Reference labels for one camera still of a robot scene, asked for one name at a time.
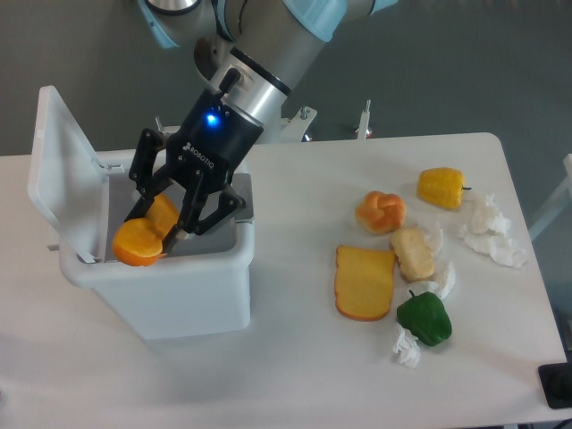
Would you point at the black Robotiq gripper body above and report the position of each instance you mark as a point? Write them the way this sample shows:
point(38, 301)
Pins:
point(213, 139)

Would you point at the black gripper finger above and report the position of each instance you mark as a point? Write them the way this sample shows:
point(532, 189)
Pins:
point(150, 183)
point(198, 188)

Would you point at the long orange bread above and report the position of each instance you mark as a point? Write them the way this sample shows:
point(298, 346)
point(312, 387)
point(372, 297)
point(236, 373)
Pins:
point(139, 242)

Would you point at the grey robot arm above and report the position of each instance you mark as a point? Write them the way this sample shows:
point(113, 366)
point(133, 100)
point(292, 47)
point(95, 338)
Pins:
point(252, 55)

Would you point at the white trash can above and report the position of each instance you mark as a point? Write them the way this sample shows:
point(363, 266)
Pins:
point(199, 287)

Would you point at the round knotted bread roll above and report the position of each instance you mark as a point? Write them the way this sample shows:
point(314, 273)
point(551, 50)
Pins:
point(380, 213)

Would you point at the pale yellow bread piece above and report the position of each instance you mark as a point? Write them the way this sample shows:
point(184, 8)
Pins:
point(415, 258)

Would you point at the crumpled tissue under bread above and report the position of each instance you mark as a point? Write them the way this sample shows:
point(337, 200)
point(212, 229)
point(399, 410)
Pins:
point(443, 280)

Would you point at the orange toast slice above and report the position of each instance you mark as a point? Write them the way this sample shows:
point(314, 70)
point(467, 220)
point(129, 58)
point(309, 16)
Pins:
point(363, 282)

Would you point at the yellow bell pepper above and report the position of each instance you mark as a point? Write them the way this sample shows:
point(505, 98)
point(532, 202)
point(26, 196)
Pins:
point(443, 187)

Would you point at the small crumpled white tissue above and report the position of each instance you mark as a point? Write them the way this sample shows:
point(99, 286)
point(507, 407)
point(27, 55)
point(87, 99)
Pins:
point(405, 347)

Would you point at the green bell pepper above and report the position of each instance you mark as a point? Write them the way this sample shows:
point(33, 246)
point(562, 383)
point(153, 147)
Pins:
point(425, 316)

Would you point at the large crumpled white tissue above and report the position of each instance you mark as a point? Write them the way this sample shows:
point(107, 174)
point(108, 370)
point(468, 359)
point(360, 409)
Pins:
point(487, 233)

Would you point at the black device at edge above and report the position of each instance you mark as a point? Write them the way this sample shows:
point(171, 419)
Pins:
point(556, 383)

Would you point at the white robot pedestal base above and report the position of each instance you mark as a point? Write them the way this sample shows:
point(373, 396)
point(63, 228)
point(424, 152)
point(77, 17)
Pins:
point(295, 123)

